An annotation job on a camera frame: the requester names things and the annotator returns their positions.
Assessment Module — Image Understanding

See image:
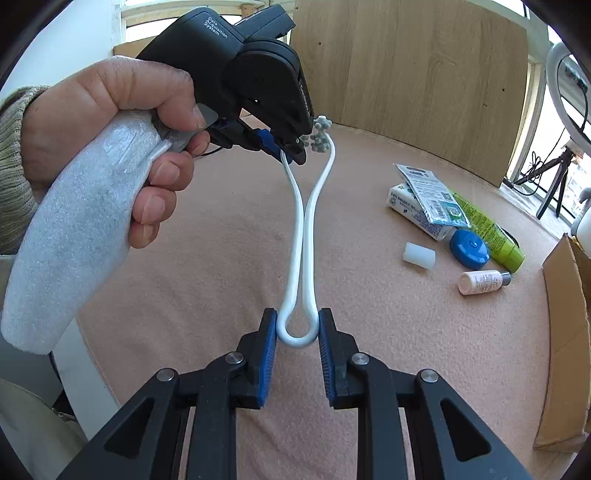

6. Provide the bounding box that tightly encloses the white grey ball massager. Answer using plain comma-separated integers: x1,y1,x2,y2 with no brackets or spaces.
276,115,337,349

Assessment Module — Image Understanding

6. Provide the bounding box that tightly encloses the cardboard box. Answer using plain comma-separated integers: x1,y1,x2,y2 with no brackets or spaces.
534,235,590,453

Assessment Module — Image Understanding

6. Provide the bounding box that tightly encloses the white ring light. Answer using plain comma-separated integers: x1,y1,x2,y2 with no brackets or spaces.
546,42,591,155

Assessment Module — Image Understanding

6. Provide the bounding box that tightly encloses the silver foil sachet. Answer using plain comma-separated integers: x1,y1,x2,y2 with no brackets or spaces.
396,164,471,229

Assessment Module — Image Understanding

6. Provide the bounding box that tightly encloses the green tube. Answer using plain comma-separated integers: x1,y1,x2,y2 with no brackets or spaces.
452,191,525,273

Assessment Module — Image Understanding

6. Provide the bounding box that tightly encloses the white tissue pack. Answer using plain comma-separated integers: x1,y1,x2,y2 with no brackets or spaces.
388,183,455,242

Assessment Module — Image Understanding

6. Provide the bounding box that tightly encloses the person left hand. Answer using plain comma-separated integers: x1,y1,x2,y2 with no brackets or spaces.
21,57,211,249

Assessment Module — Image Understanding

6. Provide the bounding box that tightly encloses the olive knit sleeve forearm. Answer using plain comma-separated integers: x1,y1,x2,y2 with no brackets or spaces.
0,86,48,255

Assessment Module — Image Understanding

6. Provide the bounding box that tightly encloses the translucent white cap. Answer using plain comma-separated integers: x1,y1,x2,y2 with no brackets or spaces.
403,242,437,270

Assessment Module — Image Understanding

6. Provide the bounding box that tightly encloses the blue round case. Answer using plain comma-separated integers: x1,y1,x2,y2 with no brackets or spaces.
449,229,490,270

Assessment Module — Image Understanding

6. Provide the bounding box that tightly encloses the black tripod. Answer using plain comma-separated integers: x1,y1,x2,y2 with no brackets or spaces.
503,147,576,220

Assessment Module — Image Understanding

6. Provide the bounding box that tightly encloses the light wood board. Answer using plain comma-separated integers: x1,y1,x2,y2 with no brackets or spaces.
290,0,528,185

